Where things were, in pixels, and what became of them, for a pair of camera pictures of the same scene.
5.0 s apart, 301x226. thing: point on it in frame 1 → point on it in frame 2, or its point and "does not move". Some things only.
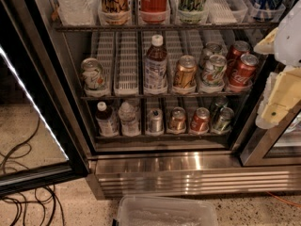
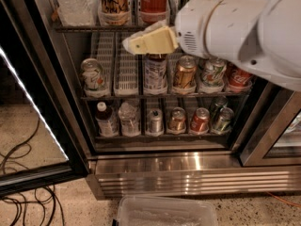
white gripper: x=291 y=42 → x=192 y=24
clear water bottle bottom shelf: x=130 y=125 does not move
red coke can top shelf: x=154 y=7 does not move
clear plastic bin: x=134 y=210 does not move
